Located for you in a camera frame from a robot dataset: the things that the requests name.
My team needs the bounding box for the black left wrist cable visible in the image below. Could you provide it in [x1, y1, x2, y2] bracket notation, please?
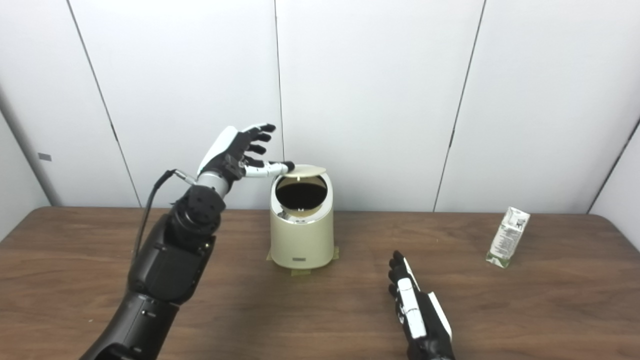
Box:
[132, 169, 198, 261]

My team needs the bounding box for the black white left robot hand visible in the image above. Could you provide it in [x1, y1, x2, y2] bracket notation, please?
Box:
[196, 123, 296, 187]

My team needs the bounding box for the green white milk carton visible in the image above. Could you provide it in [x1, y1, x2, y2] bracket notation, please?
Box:
[485, 206, 531, 269]

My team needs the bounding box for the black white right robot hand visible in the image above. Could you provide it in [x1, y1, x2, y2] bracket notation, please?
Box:
[388, 250, 457, 360]

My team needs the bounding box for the round cream bin lid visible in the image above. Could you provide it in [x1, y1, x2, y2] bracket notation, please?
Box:
[282, 164, 327, 179]

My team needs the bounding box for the cream-colored bin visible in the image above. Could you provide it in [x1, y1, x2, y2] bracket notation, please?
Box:
[269, 164, 335, 271]

